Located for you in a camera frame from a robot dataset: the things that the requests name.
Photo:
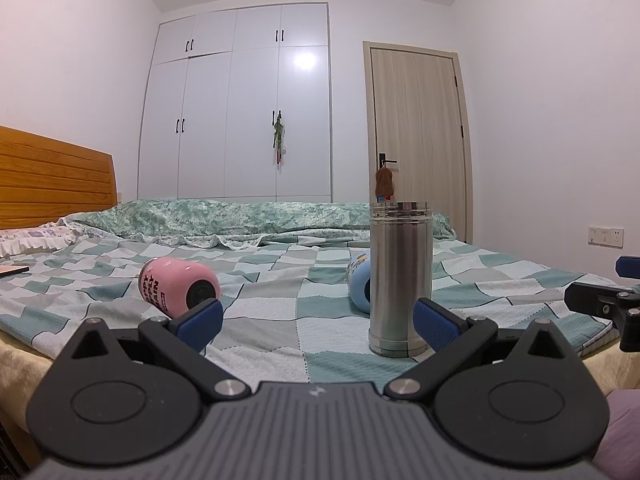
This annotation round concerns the pink cup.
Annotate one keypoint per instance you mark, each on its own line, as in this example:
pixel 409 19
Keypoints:
pixel 177 284

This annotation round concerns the brown hanging ornament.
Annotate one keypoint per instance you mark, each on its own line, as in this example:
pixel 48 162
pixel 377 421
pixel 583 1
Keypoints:
pixel 384 184

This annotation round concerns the flat dark book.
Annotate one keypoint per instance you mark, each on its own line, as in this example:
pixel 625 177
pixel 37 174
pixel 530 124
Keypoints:
pixel 12 271

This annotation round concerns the floral pillow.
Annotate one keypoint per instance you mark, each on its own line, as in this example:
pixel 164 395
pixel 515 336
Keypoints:
pixel 35 237

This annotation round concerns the green hanging ornament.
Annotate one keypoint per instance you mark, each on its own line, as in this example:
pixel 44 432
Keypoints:
pixel 278 136

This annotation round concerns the stainless steel thermos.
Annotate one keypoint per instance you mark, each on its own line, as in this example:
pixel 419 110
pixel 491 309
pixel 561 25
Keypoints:
pixel 400 280

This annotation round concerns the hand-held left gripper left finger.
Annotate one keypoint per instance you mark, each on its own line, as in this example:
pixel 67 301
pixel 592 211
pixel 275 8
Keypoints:
pixel 202 321

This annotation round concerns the blue cup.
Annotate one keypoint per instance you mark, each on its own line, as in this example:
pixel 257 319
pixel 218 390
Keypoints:
pixel 360 282

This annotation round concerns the wooden door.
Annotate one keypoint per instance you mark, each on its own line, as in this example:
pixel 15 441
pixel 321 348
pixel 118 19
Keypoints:
pixel 417 130

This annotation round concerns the wooden headboard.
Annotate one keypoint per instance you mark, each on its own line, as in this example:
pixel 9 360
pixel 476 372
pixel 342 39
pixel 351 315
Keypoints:
pixel 55 180

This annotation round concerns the green floral quilt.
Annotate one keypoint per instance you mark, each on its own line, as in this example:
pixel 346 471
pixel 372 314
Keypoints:
pixel 225 217

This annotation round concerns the checkered bedsheet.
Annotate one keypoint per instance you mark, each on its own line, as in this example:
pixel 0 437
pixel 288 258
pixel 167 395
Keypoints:
pixel 300 280

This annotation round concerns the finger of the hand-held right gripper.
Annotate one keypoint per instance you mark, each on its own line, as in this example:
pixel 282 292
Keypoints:
pixel 629 265
pixel 595 299

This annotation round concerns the white wardrobe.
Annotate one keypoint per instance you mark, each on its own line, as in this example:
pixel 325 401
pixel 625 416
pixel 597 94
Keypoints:
pixel 235 110

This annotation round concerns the white wall socket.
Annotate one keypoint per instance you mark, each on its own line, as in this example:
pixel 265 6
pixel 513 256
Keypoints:
pixel 606 236

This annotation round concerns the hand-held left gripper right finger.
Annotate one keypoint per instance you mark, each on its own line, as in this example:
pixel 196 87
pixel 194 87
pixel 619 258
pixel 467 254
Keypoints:
pixel 434 326

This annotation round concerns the pink cloth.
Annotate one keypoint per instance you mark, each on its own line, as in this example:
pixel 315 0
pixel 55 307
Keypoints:
pixel 626 430

